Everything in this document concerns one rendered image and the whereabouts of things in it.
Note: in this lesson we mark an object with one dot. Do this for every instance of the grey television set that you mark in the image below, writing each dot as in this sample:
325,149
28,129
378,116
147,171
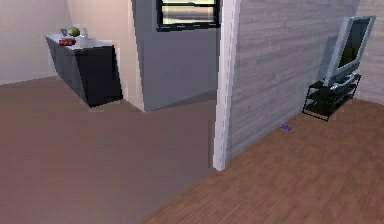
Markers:
349,50

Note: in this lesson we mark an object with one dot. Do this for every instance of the small blue object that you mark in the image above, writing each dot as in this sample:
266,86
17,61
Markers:
286,127

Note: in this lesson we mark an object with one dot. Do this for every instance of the black framed window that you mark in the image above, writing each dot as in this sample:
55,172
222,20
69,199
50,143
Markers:
188,14

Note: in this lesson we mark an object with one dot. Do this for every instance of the black kitchen counter cabinet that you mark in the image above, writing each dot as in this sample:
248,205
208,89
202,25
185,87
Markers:
90,76

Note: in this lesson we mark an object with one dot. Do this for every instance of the white bottle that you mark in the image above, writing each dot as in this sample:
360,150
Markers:
85,32

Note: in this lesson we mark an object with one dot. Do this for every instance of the black television stand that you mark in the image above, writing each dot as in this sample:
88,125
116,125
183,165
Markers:
330,96

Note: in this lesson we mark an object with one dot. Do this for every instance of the green round fruit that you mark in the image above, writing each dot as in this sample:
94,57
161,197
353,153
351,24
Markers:
74,31

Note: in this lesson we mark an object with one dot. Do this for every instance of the red flat dish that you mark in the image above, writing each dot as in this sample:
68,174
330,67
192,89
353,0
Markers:
67,41

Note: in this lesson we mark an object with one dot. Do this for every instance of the small grey cup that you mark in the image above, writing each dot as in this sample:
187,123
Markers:
64,32

